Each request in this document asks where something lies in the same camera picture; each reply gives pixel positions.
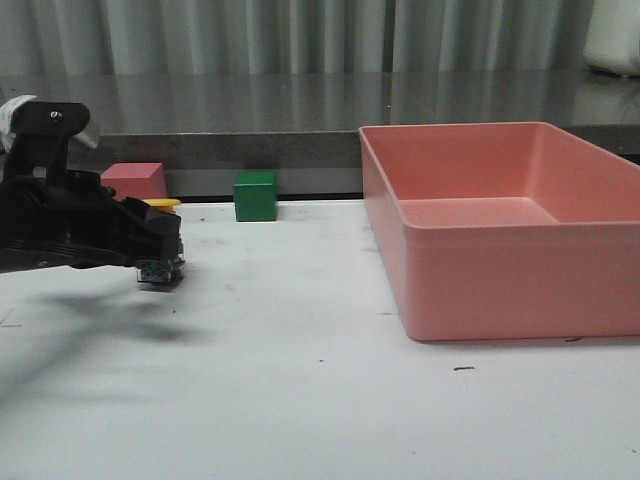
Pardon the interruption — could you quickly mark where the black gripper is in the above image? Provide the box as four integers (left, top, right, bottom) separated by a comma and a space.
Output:
1, 101, 181, 273

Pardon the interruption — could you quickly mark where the yellow push button switch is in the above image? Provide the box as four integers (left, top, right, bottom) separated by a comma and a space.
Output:
136, 198, 186, 286

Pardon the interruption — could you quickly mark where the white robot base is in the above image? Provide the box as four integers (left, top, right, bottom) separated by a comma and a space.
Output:
583, 0, 639, 77

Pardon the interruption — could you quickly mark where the pink cube block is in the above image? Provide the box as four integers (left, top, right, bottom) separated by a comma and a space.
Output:
101, 162, 167, 200

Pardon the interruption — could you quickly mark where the green cube block middle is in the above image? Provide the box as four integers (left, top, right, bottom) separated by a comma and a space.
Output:
233, 171, 277, 222

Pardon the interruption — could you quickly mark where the grey curtain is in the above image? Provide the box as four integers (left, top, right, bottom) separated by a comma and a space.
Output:
1, 1, 593, 76

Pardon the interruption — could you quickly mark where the pink plastic bin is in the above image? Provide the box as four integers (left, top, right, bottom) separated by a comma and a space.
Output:
359, 122, 639, 341

